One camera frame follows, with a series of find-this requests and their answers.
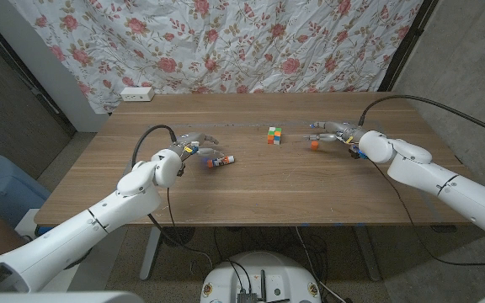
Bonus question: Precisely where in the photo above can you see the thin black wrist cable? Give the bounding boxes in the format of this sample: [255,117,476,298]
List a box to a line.
[166,187,176,228]
[368,158,485,268]

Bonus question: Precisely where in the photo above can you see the thin black left wrist cable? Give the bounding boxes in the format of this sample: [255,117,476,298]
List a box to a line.
[166,187,176,228]

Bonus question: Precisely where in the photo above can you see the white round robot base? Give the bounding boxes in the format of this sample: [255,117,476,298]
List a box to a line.
[200,251,322,303]

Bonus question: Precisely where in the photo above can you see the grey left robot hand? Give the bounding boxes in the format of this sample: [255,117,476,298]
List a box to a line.
[168,132,227,163]

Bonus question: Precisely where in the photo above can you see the white power strip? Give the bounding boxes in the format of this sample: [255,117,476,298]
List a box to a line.
[120,86,156,103]

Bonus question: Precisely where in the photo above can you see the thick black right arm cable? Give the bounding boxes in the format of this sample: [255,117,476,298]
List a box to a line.
[358,94,485,142]

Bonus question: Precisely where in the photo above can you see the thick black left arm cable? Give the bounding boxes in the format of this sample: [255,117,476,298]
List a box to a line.
[131,124,214,270]

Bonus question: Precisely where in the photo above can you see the black round disc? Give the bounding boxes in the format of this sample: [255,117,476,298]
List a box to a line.
[161,226,196,248]

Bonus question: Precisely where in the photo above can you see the white table leg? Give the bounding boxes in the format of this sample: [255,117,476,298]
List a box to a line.
[139,226,163,282]

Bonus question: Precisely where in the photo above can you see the multicoloured Rubik's cube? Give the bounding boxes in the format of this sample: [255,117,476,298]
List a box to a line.
[267,126,283,146]

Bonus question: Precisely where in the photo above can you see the white floor cable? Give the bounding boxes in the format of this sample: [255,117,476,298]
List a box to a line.
[295,226,347,303]

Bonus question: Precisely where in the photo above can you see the white flat board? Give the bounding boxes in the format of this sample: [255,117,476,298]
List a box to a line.
[14,208,44,241]

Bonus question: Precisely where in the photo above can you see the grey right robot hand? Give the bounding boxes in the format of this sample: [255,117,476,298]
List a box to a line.
[303,120,368,146]

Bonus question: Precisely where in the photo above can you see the blue plastic bin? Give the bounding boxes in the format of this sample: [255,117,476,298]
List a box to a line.
[0,154,52,228]

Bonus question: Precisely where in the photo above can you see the black backdrop pole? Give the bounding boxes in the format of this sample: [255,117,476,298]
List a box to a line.
[377,0,440,93]

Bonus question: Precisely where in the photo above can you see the black metal rail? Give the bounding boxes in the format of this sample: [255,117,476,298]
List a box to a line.
[0,8,77,136]

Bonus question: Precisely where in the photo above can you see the grey table leg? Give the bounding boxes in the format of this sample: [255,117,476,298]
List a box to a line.
[354,225,382,282]

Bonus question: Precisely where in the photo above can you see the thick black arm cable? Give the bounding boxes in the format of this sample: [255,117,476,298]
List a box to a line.
[358,94,485,142]
[131,124,214,270]

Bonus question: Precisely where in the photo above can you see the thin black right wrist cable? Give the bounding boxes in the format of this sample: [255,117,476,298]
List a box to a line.
[368,158,485,268]

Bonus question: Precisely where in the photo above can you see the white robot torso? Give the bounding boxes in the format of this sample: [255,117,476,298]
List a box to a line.
[0,291,145,303]

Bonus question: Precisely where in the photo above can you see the glue stick with orange cap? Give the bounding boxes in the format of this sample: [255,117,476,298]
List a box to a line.
[206,155,236,169]

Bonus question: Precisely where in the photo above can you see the floral backdrop cloth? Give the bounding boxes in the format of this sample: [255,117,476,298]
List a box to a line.
[8,0,424,114]

